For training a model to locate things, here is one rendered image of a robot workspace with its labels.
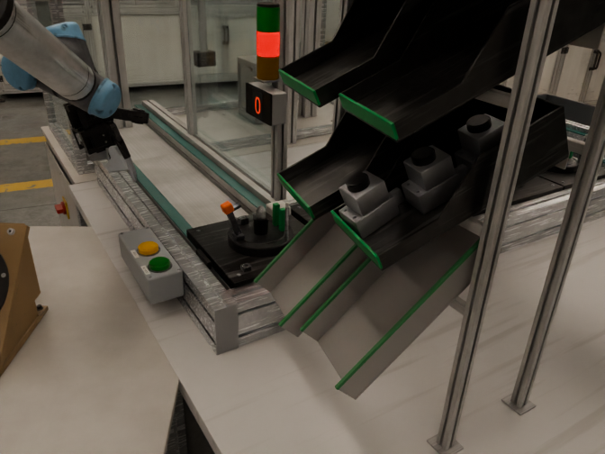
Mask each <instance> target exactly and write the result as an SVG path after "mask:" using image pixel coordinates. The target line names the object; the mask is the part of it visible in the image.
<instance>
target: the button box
mask: <svg viewBox="0 0 605 454"><path fill-rule="evenodd" d="M118 236H119V242H120V249H121V255H122V258H123V260H124V262H125V263H126V265H127V267H128V268H129V270H130V272H131V273H132V274H133V276H134V278H135V279H136V281H137V283H138V284H139V286H140V288H141V290H142V292H143V293H144V295H145V296H146V297H147V299H148V300H149V303H150V304H157V303H161V302H164V301H167V300H170V299H174V298H177V297H179V296H183V295H185V287H184V275H183V270H182V269H181V268H180V267H179V266H178V264H177V263H176V261H175V260H174V259H173V257H172V256H171V255H170V254H169V252H168V251H167V249H166V248H165V247H164V245H163V244H162V243H161V241H160V240H159V239H158V237H157V236H156V235H155V233H154V232H153V231H152V230H151V229H150V227H146V228H141V229H138V230H133V231H129V232H121V233H119V235H118ZM145 241H154V242H156V243H157V244H158V251H157V252H156V253H154V254H150V255H143V254H140V253H139V248H138V247H139V245H140V244H141V243H142V242H145ZM155 257H166V258H168V259H169V260H170V267H169V268H168V269H166V270H162V271H154V270H151V269H150V268H149V262H150V261H151V260H152V259H154V258H155Z"/></svg>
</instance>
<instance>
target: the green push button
mask: <svg viewBox="0 0 605 454"><path fill-rule="evenodd" d="M169 267H170V260H169V259H168V258H166V257H155V258H154V259H152V260H151V261H150V262H149V268H150V269H151V270H154V271H162V270H166V269H168V268H169Z"/></svg>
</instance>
